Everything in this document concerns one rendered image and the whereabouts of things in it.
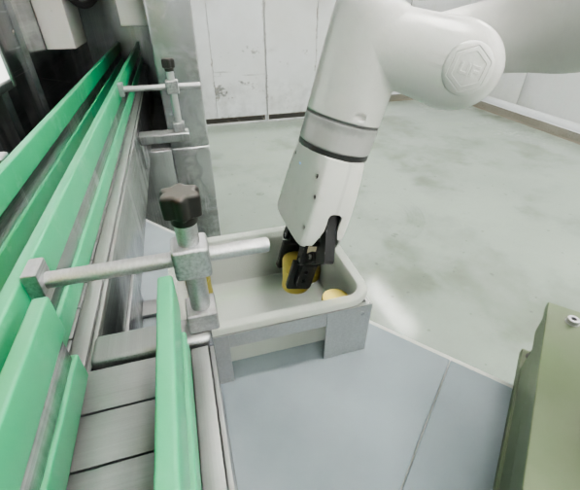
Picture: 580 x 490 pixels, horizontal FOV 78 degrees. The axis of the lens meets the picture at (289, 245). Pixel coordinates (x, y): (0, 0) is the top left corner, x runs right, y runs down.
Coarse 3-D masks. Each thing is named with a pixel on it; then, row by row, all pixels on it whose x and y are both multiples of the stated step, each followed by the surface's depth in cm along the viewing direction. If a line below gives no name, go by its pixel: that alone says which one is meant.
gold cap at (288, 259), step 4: (292, 252) 46; (296, 252) 46; (284, 256) 45; (288, 256) 45; (292, 256) 45; (296, 256) 45; (284, 260) 44; (288, 260) 44; (292, 260) 44; (284, 264) 44; (288, 264) 44; (284, 268) 44; (288, 268) 44; (284, 272) 45; (288, 272) 44; (284, 276) 45; (284, 280) 46; (284, 284) 46; (284, 288) 46; (288, 292) 46; (292, 292) 45; (296, 292) 45; (300, 292) 46
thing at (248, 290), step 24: (216, 240) 50; (240, 240) 50; (216, 264) 51; (240, 264) 52; (264, 264) 54; (336, 264) 47; (216, 288) 52; (240, 288) 52; (264, 288) 52; (312, 288) 52; (336, 288) 48; (360, 288) 41; (240, 312) 48; (264, 312) 48; (288, 312) 38; (312, 312) 39
